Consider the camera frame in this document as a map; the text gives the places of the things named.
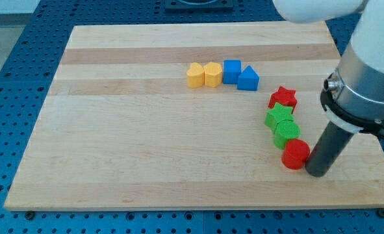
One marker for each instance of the yellow heart block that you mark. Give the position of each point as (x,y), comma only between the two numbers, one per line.
(195,75)

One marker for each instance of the red star block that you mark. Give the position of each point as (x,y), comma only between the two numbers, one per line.
(285,97)

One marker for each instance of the yellow hexagon block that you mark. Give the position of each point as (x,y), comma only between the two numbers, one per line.
(213,74)

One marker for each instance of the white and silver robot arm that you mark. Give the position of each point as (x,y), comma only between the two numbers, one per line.
(357,84)

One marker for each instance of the blue triangle block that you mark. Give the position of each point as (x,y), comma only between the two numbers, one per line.
(248,80)

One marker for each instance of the green cylinder block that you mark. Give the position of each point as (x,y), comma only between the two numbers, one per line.
(285,131)

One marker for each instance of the blue cube block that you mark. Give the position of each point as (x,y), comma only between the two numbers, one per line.
(232,69)

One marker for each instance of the red cylinder block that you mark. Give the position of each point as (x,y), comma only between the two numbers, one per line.
(295,154)

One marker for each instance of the wooden board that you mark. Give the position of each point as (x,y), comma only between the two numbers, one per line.
(120,130)

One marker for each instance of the green star block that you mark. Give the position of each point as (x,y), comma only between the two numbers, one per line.
(278,114)

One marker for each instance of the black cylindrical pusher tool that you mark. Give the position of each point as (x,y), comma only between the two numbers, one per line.
(328,147)

